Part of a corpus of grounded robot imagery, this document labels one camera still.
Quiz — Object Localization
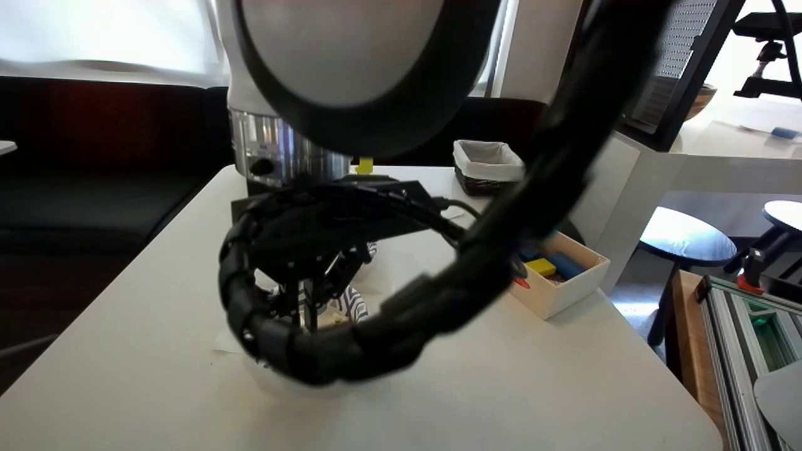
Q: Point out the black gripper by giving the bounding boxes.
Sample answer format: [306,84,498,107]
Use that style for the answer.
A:
[249,182,439,336]

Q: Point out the dark basket with white liner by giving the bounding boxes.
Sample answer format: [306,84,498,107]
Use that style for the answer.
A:
[452,137,528,198]

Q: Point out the yellow toy block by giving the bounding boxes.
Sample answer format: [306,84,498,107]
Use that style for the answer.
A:
[524,254,562,281]

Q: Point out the white wooden box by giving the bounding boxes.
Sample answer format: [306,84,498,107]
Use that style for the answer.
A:
[498,227,613,323]

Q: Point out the white desk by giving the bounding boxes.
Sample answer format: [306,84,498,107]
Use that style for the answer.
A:
[534,102,802,296]

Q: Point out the white round stool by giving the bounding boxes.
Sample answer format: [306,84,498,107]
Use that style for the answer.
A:
[636,206,741,347]

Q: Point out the black monitor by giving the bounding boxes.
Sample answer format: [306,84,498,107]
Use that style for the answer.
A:
[617,0,746,156]

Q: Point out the black and red device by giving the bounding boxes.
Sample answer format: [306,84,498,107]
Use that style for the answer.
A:
[733,222,802,306]

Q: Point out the white round tabletop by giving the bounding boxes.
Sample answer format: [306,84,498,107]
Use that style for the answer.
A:
[762,198,802,234]

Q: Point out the black cable bundle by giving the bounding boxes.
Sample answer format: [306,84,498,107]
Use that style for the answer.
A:
[218,0,678,387]

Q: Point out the aluminium frame rig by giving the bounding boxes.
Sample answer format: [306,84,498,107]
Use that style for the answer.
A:
[667,267,802,451]

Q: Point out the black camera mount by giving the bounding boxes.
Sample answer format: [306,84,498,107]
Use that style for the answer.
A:
[731,0,802,102]

